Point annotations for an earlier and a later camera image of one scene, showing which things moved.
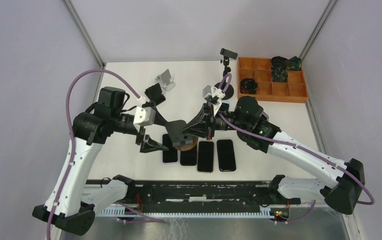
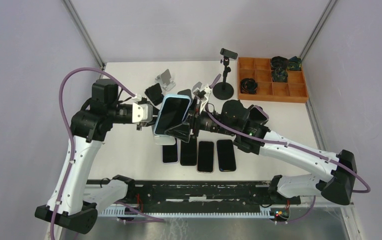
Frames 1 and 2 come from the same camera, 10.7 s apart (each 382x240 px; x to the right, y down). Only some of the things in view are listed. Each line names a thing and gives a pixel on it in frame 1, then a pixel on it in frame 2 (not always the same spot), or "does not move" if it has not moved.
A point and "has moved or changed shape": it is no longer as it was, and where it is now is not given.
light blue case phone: (225, 106) has moved or changed shape
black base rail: (203, 196) does not move
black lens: (248, 86) does not move
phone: (205, 156) does not move
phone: (226, 155) does not move
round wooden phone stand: (181, 141) → (186, 92)
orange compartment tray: (294, 90) does not move
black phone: (189, 157) does not move
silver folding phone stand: (164, 79) does not move
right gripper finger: (199, 131) → (181, 131)
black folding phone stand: (154, 93) does not move
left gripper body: (140, 135) → (144, 124)
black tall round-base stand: (229, 92) does not move
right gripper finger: (204, 111) → (192, 109)
